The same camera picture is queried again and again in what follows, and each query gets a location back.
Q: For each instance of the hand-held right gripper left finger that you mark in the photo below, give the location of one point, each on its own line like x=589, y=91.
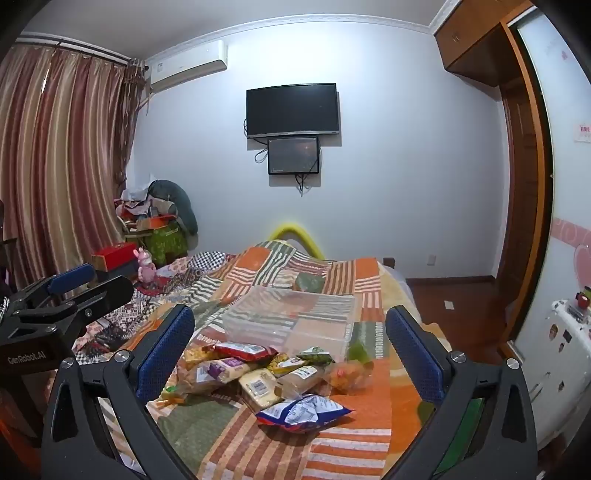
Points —
x=166, y=353

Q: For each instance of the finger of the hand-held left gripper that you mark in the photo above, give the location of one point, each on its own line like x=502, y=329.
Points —
x=69, y=278
x=108, y=293

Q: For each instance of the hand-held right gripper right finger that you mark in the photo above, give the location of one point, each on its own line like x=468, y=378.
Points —
x=415, y=362

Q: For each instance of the purple label cracker packet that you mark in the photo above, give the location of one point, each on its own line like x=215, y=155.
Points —
x=221, y=370

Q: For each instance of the clear bag of orange snacks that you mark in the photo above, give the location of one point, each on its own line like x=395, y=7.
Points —
x=348, y=374

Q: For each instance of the red snack packet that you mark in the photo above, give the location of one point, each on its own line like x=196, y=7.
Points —
x=244, y=351

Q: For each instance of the beige wafer packet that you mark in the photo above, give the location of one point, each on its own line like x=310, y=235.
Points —
x=300, y=381

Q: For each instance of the blue white snack packet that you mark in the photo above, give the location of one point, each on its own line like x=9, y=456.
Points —
x=302, y=413

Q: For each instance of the clear plastic container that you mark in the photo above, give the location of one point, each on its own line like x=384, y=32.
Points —
x=295, y=318

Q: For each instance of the red box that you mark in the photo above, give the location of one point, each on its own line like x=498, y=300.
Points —
x=115, y=256

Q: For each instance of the small green orange packet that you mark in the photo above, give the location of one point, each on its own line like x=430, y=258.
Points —
x=171, y=394

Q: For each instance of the pink plush toy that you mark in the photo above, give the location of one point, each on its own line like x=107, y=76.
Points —
x=147, y=265

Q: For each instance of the checkered patchwork quilt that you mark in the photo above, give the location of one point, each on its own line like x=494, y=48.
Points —
x=184, y=272

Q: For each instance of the pile of clutter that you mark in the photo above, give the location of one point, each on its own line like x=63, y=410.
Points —
x=138, y=207

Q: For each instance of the green snack packet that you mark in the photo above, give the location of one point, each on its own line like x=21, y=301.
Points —
x=316, y=356

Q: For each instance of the yellow cracker packet white label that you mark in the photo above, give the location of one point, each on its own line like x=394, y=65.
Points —
x=261, y=388

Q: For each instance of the striped brown curtain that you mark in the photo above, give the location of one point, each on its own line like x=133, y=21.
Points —
x=55, y=161

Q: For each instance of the yellow brown snack packet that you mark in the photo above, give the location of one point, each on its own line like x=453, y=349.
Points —
x=284, y=364

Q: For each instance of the orange green patchwork blanket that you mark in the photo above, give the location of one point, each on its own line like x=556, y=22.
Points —
x=323, y=286

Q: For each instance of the white appliance with stickers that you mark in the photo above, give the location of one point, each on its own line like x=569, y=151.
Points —
x=561, y=369

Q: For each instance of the yellow foam tube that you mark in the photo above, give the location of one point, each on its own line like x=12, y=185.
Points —
x=295, y=232

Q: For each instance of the brown wooden door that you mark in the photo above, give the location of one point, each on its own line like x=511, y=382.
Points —
x=521, y=184

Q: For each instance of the white air conditioner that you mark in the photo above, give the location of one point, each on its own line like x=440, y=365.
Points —
x=189, y=62

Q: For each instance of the white sliding wardrobe door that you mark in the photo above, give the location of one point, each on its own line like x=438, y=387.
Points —
x=563, y=161

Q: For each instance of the red white door sticker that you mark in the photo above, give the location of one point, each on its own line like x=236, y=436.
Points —
x=582, y=133

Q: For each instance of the wooden overhead cabinet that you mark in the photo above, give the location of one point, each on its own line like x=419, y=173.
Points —
x=475, y=41

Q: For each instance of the small black wall monitor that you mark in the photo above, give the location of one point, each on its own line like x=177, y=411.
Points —
x=294, y=156

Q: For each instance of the curtain rail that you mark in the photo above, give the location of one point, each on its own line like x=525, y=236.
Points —
x=69, y=46

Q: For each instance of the black wall television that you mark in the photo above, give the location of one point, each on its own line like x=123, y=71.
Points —
x=293, y=110

